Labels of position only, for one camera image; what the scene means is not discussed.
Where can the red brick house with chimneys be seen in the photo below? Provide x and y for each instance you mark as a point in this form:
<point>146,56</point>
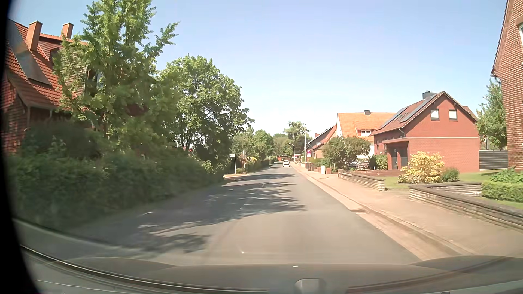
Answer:
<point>28,85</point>

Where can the brick house with dark roof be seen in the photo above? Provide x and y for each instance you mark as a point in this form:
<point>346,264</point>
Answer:
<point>320,141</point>

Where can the round red road sign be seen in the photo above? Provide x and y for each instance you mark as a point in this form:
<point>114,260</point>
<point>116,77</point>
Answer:
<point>309,153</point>

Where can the white house with orange roof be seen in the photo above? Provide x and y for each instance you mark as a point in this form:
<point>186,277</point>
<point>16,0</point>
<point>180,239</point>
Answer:
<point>359,122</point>

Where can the red brick building gable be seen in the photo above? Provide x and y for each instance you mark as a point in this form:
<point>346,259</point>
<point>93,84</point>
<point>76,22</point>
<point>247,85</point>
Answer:
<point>510,81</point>

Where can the row of distant trees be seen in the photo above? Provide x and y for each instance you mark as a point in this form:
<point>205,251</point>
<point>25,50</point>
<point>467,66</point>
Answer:
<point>265,143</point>

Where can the low grey stone wall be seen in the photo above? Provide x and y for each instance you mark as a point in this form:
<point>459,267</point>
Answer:
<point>461,202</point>
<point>363,179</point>

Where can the white street name sign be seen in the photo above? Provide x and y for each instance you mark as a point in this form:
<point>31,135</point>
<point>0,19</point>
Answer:
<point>233,155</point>

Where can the grey asphalt road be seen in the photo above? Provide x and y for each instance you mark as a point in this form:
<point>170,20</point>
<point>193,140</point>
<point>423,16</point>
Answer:
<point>269,212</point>

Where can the round green bushy tree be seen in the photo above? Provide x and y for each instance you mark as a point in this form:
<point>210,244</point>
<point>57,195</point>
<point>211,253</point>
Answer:
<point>345,151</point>

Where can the green tree behind fence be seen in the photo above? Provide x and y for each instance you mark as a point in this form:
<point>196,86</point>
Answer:
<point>492,118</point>

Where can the car's own bonnet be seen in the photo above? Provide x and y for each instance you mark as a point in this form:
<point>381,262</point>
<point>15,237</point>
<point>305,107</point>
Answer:
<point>245,275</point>

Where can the reddish paved pavement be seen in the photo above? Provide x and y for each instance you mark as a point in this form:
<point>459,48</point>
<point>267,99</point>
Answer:
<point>408,212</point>

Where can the red brick house, dark roof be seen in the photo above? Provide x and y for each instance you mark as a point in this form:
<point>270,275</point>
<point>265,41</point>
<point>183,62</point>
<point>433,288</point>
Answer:
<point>433,134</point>

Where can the green lawn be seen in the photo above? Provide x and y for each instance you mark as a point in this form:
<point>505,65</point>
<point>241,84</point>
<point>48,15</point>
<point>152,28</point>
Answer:
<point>474,177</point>

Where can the trimmed low green hedge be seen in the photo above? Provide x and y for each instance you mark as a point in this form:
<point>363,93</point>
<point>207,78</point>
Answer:
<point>502,191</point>

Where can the small dark green bush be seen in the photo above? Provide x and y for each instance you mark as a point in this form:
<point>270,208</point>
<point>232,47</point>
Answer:
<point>450,174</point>

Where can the dark grey fence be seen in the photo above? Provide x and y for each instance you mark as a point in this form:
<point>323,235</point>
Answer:
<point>493,159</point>

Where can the yellow flowering bush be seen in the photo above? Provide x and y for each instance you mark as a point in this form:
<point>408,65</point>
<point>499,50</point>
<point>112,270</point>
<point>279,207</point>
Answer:
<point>423,167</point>

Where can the lamp post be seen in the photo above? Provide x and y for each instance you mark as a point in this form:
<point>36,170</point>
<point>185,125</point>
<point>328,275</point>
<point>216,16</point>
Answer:
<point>305,143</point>
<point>293,151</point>

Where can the tall slender green tree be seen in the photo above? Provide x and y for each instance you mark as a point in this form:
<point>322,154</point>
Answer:
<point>110,73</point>

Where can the long green hedge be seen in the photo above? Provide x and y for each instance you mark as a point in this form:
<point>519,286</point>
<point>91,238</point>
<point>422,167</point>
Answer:
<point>81,183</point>

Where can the large broad green tree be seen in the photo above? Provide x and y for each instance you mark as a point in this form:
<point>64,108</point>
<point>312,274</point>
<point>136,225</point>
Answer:
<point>204,106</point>

